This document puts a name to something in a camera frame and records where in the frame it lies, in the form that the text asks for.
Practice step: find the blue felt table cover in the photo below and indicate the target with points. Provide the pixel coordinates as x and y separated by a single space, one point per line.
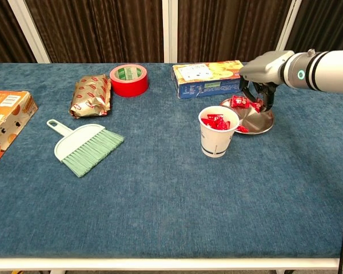
160 205

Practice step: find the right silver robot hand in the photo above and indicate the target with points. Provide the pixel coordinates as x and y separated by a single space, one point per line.
263 68

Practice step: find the white paper cup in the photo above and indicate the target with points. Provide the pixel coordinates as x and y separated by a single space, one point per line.
215 142

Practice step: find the round silver metal plate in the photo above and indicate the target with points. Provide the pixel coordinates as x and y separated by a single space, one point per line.
257 120

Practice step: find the teal hand brush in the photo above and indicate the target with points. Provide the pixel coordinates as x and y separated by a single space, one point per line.
74 145

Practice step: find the white partition post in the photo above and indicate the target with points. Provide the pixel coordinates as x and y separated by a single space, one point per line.
170 31
28 31
290 23

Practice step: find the gold foil snack pack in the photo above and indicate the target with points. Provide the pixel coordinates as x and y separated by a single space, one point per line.
91 97

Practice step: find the yellow blue biscuit box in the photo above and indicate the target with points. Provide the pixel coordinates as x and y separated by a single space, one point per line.
205 85

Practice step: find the white table frame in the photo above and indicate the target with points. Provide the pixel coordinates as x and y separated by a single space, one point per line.
160 264

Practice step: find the red candies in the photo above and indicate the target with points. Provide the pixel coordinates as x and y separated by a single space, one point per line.
217 122
241 102

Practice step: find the red tape roll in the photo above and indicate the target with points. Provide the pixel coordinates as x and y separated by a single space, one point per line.
128 88

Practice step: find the dark brown pleated curtain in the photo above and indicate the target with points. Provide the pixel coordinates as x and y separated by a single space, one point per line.
5 34
231 28
326 23
97 31

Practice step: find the orange cardboard box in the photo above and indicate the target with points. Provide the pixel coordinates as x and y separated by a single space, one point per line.
5 122

